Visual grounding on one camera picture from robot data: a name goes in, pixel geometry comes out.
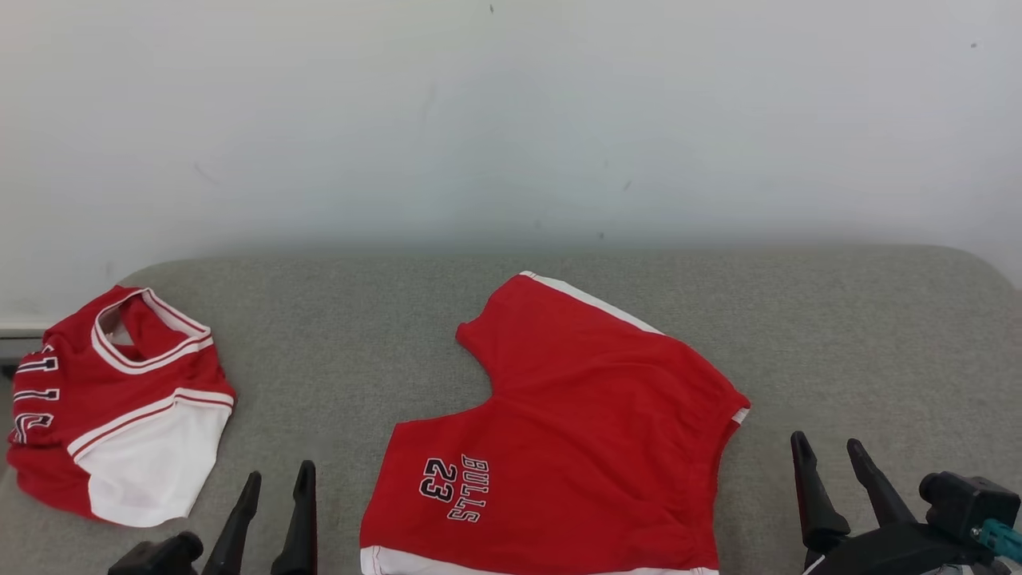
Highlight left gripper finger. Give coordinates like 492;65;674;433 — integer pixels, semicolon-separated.
202;471;263;575
271;461;319;575

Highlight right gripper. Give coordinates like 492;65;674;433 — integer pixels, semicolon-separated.
790;431;1000;575

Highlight red Bulls basketball jersey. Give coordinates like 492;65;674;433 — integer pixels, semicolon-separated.
6;285;237;529

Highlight red Bulls basketball shorts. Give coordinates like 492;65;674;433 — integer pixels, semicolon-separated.
359;271;751;575

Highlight grey fabric sofa seat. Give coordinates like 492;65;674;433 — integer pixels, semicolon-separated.
0;244;1022;575

